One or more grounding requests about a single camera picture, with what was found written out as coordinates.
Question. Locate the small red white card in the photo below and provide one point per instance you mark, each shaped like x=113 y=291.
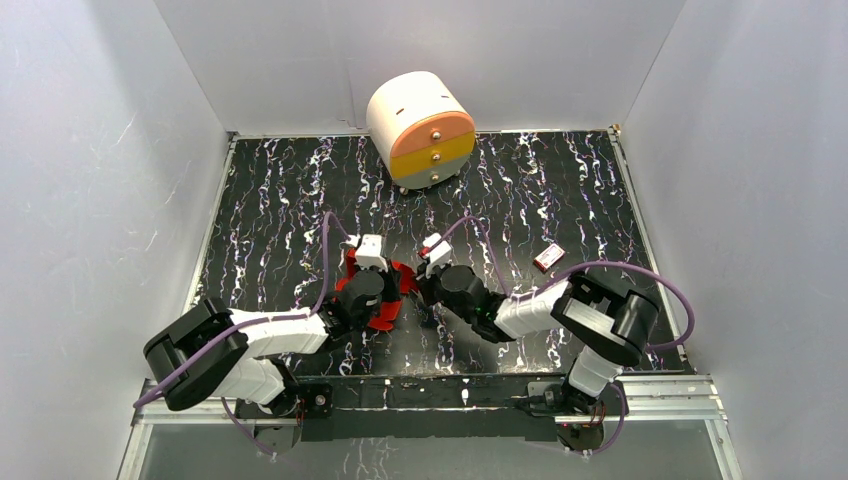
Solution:
x=552 y=254

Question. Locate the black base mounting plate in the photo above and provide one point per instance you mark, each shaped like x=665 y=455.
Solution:
x=453 y=406

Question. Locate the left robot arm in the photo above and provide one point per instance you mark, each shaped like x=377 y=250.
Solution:
x=215 y=351

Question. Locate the round three-drawer cabinet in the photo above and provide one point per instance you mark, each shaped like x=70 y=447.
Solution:
x=422 y=133

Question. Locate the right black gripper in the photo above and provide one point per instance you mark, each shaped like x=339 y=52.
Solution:
x=426 y=275

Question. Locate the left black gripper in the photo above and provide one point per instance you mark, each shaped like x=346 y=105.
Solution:
x=385 y=277

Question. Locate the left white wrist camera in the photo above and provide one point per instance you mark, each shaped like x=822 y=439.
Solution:
x=368 y=251

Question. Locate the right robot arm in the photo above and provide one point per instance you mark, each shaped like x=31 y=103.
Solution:
x=612 y=318

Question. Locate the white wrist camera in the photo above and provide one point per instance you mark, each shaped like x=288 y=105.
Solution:
x=436 y=252
x=368 y=251

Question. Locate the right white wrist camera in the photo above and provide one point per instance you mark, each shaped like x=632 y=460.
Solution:
x=436 y=252

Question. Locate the red paper box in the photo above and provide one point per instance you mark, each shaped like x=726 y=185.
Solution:
x=408 y=283

